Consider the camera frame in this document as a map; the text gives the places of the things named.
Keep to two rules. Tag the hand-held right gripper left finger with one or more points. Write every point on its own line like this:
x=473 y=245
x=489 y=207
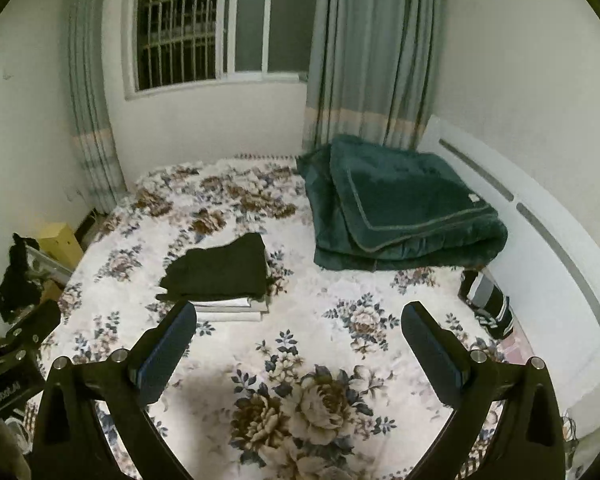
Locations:
x=165 y=355

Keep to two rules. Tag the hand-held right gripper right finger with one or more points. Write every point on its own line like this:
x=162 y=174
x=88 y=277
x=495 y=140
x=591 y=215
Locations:
x=432 y=355

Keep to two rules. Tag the dark garment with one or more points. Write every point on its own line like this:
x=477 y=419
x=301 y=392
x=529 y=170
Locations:
x=220 y=270

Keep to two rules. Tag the light folded clothes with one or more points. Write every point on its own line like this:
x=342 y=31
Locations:
x=230 y=315

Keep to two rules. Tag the dark cloth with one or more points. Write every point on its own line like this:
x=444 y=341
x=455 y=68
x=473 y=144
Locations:
x=20 y=280

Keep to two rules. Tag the pink cloth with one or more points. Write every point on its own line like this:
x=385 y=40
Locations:
x=516 y=350

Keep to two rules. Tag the yellow box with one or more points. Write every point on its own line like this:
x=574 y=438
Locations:
x=60 y=245

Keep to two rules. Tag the floral sheet bed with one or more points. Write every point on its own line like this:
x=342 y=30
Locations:
x=305 y=310

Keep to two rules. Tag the white headboard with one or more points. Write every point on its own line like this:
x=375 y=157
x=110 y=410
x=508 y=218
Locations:
x=530 y=260

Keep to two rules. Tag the dark green blanket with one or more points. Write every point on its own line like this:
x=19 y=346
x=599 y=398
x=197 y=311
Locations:
x=405 y=200

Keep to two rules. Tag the barred window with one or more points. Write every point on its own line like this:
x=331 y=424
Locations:
x=200 y=25

